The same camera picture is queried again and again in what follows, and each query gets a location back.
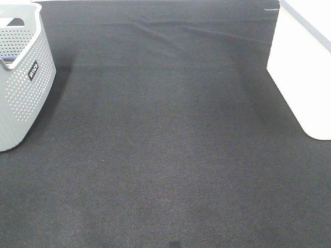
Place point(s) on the white plastic basket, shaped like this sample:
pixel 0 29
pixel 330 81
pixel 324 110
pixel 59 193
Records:
pixel 299 63

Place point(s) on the grey perforated plastic basket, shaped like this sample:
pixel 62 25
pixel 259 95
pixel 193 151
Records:
pixel 25 83

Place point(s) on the blue cloth in grey basket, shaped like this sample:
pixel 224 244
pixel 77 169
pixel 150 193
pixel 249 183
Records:
pixel 8 59

